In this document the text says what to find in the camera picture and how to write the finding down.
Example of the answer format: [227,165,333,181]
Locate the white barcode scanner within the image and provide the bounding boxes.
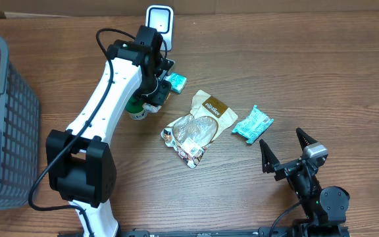
[145,5,174,52]

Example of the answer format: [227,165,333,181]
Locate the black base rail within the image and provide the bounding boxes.
[117,227,351,237]

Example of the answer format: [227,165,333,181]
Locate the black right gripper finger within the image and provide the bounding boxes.
[296,128,318,151]
[259,139,280,173]

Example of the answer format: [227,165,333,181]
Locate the small teal box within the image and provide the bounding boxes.
[165,72,187,94]

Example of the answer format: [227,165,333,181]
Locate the teal snack packet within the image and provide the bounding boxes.
[232,105,274,145]

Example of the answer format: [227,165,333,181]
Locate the beige brown snack pouch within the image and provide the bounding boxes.
[161,90,238,169]

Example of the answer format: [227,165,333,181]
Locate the green lid jar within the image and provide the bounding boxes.
[125,96,148,120]

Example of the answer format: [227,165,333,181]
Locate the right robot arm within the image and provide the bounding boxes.
[259,128,350,237]

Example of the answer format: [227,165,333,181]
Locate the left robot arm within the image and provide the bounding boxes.
[42,26,174,236]

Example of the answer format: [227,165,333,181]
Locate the grey plastic mesh basket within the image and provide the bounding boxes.
[0,36,41,210]

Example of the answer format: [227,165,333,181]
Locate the small orange box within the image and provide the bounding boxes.
[143,103,162,113]

